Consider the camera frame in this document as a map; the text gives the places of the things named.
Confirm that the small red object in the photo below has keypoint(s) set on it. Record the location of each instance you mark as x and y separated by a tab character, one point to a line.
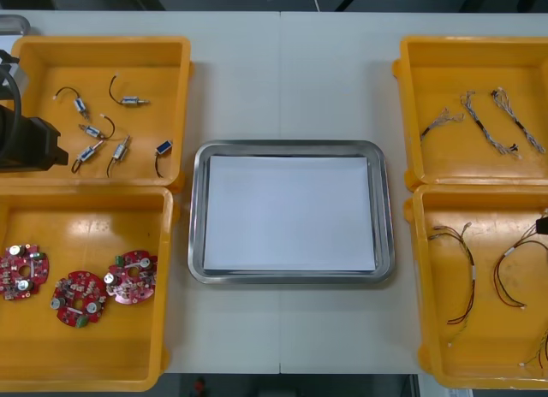
198	385

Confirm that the yellow-orange plastic bin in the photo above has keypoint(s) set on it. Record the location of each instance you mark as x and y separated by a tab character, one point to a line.
128	59
484	363
449	72
107	226

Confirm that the round red circuit board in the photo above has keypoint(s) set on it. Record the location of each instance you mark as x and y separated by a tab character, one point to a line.
70	296
19	273
137	281

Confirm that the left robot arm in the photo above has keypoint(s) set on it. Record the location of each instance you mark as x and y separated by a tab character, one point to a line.
8	136

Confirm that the white paper sheet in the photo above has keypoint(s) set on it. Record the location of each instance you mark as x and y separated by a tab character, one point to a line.
291	209

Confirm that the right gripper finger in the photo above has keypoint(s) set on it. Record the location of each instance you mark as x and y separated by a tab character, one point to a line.
543	226

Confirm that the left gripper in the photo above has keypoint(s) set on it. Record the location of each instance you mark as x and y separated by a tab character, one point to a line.
38	142

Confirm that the steel tray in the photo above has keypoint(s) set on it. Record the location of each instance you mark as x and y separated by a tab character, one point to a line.
196	226

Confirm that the group of metal solenoids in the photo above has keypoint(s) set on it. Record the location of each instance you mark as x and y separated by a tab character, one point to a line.
129	100

